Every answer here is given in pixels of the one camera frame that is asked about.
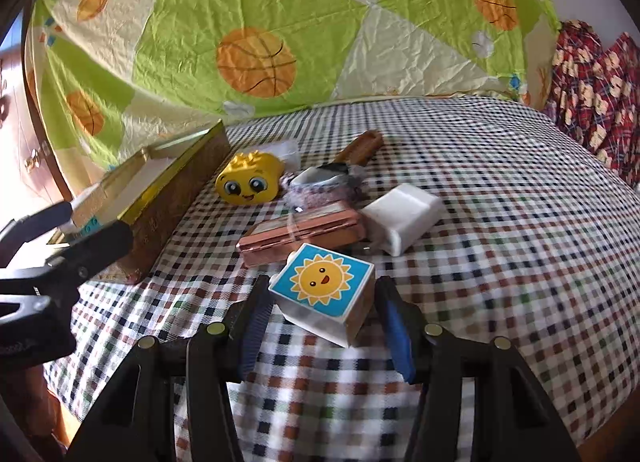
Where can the gold metal tin box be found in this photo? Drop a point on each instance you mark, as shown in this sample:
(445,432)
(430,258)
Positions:
(150,192)

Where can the basketball pattern bed sheet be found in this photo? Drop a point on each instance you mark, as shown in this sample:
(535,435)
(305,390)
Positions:
(111,76)

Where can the red patterned fabric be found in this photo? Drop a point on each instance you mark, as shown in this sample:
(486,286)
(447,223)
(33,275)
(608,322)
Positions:
(594,96)

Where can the white power adapter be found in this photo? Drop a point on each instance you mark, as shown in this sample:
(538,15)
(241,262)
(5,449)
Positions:
(395,221)

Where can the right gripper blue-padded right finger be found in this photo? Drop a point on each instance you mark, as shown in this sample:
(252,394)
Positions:
(514,418)

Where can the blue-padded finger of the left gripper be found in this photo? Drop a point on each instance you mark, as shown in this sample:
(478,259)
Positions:
(16,233)

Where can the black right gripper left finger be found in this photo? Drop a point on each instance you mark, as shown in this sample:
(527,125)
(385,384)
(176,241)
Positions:
(133,418)

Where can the sun picture toy block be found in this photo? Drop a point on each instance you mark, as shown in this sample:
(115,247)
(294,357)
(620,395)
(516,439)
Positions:
(327,293)

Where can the brass door knob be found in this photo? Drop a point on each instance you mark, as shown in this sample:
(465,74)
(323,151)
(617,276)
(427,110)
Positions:
(33,161)

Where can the wooden door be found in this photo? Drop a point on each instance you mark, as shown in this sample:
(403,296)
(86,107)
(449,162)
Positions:
(21,131)

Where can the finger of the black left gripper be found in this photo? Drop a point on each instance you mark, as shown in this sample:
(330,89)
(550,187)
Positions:
(37,302)

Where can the yellow face toy brick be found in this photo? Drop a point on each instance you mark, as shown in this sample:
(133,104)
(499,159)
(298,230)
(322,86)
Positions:
(250,178)

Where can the checkered tablecloth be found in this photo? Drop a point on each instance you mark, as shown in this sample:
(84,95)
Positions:
(538,242)

